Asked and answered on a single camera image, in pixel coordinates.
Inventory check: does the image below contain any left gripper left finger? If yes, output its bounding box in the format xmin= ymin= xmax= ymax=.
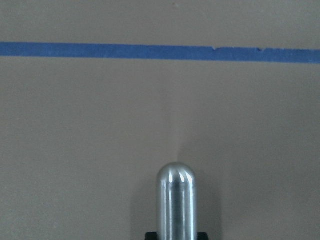
xmin=145 ymin=232 xmax=158 ymax=240

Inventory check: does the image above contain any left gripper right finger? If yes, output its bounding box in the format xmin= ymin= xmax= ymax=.
xmin=197 ymin=232 xmax=209 ymax=240

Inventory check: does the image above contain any steel muddler black tip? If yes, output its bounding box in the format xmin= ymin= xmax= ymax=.
xmin=156 ymin=162 xmax=198 ymax=240

